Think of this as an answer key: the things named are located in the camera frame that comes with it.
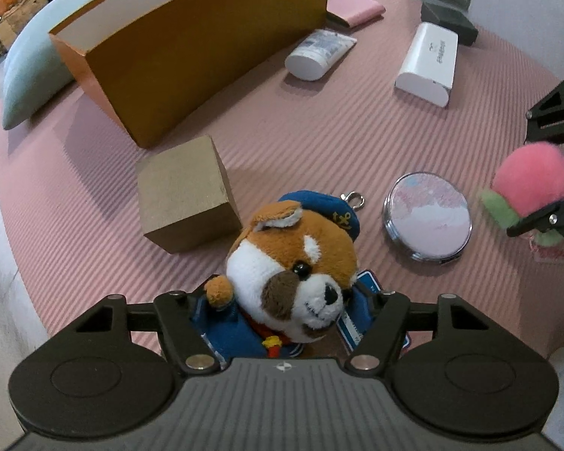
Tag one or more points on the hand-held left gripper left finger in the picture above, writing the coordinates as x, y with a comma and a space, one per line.
174, 319

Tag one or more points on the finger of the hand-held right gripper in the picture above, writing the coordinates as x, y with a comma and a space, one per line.
557, 218
561, 108

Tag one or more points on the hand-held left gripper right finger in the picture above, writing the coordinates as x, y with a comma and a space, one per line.
387, 319

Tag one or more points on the pink plush peach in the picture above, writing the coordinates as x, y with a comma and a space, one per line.
531, 178

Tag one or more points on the round compact mirror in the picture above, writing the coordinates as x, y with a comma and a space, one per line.
427, 216

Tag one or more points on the plush dog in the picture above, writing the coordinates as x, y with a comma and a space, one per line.
286, 263

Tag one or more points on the small brown cardboard box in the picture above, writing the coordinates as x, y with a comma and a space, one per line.
183, 197

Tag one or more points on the long white box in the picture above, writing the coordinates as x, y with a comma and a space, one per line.
430, 61

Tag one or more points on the small black box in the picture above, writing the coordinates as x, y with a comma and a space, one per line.
451, 21

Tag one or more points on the white cream tube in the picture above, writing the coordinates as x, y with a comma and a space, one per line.
317, 54

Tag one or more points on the orange cardboard box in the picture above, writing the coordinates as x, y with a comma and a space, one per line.
207, 47

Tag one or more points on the blue white hang tag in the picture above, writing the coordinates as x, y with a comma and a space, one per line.
362, 324

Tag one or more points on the pink ribbed mat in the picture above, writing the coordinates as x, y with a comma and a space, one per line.
310, 136

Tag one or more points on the pink pouch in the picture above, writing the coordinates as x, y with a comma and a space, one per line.
355, 7

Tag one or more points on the blue-grey cushion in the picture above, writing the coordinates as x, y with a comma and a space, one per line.
33, 56

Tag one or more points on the brown cardboard carton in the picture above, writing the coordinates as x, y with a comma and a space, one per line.
14, 19

